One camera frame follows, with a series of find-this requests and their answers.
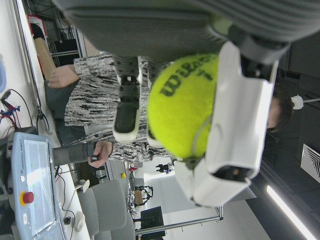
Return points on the person's right hand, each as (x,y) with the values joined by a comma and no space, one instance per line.
(61,77)

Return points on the person's left hand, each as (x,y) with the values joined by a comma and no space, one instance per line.
(101,151)

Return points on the grey and white robot left hand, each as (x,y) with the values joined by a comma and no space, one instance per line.
(150,30)

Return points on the yellow Wilson tennis ball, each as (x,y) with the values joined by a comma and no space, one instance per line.
(180,112)

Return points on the person's grey-sleeved left forearm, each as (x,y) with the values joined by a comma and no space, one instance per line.
(70,155)

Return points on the small black handheld device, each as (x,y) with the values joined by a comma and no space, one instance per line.
(94,158)

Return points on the tan cardboard piece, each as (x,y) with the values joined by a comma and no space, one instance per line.
(45,55)

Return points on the metal pole with clamp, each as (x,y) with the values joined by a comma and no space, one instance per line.
(32,75)

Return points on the black shelf rack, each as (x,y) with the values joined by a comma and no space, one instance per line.
(66,47)

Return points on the small yellow object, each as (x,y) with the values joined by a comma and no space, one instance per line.
(123,175)

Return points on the person in patterned knit top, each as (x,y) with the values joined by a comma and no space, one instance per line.
(95,100)

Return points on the grey upholstered office chair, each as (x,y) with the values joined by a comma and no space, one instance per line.
(107,207)

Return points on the pale blue round object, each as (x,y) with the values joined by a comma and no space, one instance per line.
(2,75)

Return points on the red and blue clip leads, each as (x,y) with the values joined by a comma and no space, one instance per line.
(8,110)

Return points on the red framed object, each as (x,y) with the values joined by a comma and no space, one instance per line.
(37,20)

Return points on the light blue teach pendant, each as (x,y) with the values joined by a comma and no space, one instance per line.
(37,180)

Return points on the white oval mouse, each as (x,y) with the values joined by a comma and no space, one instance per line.
(80,221)

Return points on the small black power adapter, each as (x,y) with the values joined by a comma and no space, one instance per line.
(67,220)

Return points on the black monitor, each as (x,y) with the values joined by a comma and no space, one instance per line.
(152,218)

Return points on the white ceiling sensor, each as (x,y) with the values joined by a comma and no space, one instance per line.
(297,102)

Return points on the white ceiling light strip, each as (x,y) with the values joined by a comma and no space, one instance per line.
(290,212)

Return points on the white ceiling air vent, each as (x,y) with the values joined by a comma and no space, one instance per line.
(311,162)

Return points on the aluminium profile frame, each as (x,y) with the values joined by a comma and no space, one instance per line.
(180,222)

